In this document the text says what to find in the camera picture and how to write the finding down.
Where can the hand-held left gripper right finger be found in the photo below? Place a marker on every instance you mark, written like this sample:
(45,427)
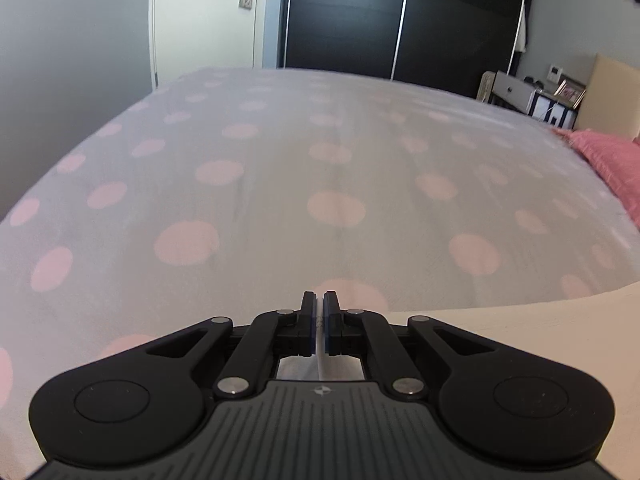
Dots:
(330,310)

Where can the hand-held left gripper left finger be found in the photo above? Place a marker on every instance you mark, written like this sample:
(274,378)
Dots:
(307,310)

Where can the cream sweatshirt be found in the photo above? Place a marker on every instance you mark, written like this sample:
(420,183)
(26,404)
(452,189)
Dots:
(550,335)

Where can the polka dot bed cover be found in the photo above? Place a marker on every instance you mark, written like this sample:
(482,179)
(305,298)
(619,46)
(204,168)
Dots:
(250,160)

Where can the white nightstand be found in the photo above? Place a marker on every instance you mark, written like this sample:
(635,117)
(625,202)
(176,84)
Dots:
(510,90)

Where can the black sliding wardrobe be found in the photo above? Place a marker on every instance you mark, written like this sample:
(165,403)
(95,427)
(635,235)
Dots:
(350,20)

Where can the white door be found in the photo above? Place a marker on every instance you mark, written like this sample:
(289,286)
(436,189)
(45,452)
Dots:
(200,20)

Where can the pink pillow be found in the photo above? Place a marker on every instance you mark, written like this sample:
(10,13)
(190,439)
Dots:
(615,160)

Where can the white hanging cloth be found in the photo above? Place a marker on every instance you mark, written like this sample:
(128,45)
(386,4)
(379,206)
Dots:
(522,35)

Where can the beige padded headboard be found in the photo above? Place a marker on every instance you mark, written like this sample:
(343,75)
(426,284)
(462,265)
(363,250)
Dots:
(605,95)

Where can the photo frame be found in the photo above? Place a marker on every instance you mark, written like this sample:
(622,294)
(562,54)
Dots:
(569,91)

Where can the white wall switch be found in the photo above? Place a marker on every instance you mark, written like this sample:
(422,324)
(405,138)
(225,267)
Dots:
(555,73)

